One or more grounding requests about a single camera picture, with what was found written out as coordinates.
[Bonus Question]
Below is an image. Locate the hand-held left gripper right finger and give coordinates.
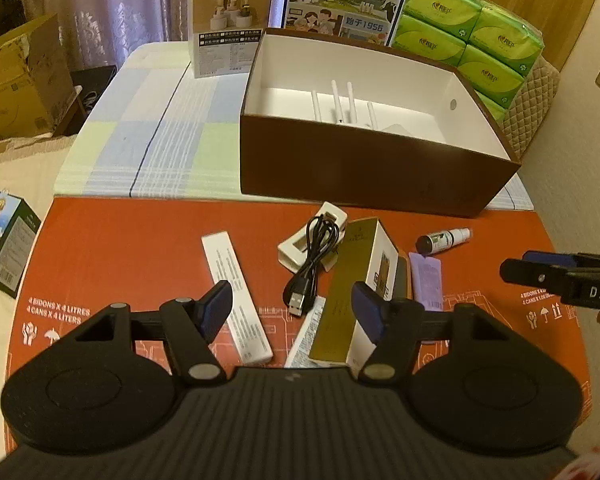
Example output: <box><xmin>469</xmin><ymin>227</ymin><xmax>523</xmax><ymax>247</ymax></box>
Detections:
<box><xmin>352</xmin><ymin>281</ymin><xmax>516</xmax><ymax>383</ymax></box>

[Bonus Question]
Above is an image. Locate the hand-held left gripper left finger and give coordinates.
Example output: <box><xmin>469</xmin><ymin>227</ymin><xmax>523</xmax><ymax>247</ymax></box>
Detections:
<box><xmin>82</xmin><ymin>280</ymin><xmax>233</xmax><ymax>386</ymax></box>

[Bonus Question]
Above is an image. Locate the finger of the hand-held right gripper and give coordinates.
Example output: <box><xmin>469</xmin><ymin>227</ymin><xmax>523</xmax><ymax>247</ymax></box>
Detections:
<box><xmin>523</xmin><ymin>251</ymin><xmax>600</xmax><ymax>272</ymax></box>
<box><xmin>500</xmin><ymin>258</ymin><xmax>567</xmax><ymax>295</ymax></box>

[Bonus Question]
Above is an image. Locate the gold box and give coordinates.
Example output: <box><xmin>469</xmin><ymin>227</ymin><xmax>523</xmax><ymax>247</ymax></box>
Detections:
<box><xmin>308</xmin><ymin>217</ymin><xmax>400</xmax><ymax>373</ymax></box>

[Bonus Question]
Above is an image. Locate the black usb cable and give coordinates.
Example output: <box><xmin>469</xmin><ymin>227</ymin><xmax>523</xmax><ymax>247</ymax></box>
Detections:
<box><xmin>283</xmin><ymin>213</ymin><xmax>345</xmax><ymax>319</ymax></box>

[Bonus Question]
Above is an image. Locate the brown storage box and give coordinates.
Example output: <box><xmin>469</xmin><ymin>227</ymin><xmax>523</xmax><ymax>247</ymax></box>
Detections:
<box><xmin>239</xmin><ymin>27</ymin><xmax>522</xmax><ymax>218</ymax></box>

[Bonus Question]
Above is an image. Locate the long white box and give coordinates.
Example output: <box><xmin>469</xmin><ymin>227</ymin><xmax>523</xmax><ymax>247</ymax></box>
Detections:
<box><xmin>201</xmin><ymin>231</ymin><xmax>274</xmax><ymax>366</ymax></box>

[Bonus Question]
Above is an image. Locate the purple sachet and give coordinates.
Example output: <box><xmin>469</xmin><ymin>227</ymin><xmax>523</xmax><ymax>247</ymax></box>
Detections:
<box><xmin>408</xmin><ymin>252</ymin><xmax>446</xmax><ymax>311</ymax></box>

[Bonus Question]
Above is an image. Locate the white tube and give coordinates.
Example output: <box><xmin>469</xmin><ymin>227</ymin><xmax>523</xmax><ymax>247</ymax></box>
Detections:
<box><xmin>284</xmin><ymin>296</ymin><xmax>328</xmax><ymax>368</ymax></box>

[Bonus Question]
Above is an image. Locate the white phone holder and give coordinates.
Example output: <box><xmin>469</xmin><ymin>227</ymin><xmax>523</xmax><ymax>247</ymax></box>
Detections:
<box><xmin>278</xmin><ymin>201</ymin><xmax>350</xmax><ymax>275</ymax></box>

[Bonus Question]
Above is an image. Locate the small spray bottle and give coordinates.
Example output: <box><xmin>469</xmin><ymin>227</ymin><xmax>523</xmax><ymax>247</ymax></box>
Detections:
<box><xmin>415</xmin><ymin>227</ymin><xmax>473</xmax><ymax>256</ymax></box>

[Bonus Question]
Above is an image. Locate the red cardboard sheet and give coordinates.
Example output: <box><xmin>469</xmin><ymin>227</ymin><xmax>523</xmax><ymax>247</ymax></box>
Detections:
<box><xmin>5</xmin><ymin>195</ymin><xmax>597</xmax><ymax>461</ymax></box>

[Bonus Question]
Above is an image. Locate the beige quilted chair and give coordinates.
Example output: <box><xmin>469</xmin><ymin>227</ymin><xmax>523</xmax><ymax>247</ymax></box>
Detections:
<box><xmin>500</xmin><ymin>55</ymin><xmax>561</xmax><ymax>161</ymax></box>

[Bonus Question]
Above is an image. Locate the plaid cloth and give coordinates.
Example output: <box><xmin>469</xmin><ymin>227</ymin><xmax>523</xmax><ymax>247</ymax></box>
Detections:
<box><xmin>54</xmin><ymin>40</ymin><xmax>535</xmax><ymax>211</ymax></box>

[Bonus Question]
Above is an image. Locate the white router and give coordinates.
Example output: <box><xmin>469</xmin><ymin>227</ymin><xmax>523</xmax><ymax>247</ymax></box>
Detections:
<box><xmin>310</xmin><ymin>80</ymin><xmax>412</xmax><ymax>137</ymax></box>

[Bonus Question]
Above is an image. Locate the blue green printed box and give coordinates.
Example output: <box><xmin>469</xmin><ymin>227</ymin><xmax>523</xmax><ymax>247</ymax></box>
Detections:
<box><xmin>0</xmin><ymin>184</ymin><xmax>42</xmax><ymax>299</ymax></box>

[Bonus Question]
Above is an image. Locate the white humidifier product box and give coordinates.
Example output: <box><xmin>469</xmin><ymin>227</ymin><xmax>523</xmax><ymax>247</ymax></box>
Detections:
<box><xmin>187</xmin><ymin>0</ymin><xmax>274</xmax><ymax>79</ymax></box>

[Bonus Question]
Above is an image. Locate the stack of green tissue packets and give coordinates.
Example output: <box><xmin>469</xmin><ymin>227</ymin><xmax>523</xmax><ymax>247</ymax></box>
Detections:
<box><xmin>392</xmin><ymin>0</ymin><xmax>546</xmax><ymax>122</ymax></box>

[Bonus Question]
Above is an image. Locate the open cardboard box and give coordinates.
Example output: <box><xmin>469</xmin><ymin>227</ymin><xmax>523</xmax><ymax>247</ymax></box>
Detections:
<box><xmin>0</xmin><ymin>13</ymin><xmax>83</xmax><ymax>147</ymax></box>

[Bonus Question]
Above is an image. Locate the purple curtain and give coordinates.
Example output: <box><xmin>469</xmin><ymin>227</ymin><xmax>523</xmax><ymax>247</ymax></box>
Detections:
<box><xmin>15</xmin><ymin>0</ymin><xmax>291</xmax><ymax>72</ymax></box>

